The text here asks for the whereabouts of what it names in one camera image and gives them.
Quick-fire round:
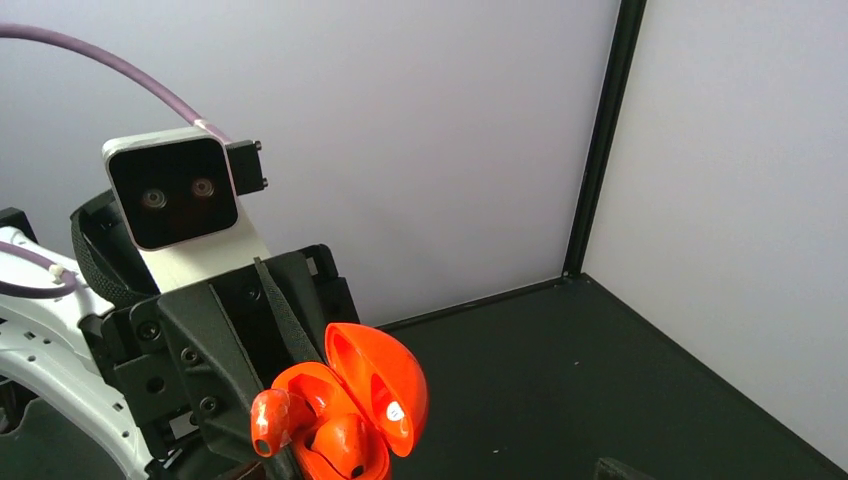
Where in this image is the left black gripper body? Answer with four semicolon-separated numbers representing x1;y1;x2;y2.
82;244;358;461

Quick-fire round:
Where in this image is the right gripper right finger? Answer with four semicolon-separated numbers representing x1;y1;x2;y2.
592;457;654;480

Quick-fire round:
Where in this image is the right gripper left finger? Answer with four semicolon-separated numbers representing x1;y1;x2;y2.
215;462;266;480

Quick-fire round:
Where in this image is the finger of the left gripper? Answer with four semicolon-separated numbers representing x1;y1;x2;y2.
253;254;328;363
157;284;295;479

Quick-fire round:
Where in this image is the orange earbud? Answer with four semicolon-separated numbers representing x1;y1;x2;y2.
250;389;317;458
309;413;369;479

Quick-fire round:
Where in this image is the orange round case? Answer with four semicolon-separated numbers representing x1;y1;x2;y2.
268;323;429;479

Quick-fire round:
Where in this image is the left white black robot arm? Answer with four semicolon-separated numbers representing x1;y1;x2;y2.
1;191;358;479

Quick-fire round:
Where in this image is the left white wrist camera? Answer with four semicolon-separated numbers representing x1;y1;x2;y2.
102;126;270;292

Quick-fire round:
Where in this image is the black vertical frame post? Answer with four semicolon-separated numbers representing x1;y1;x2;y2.
562;0;647;278

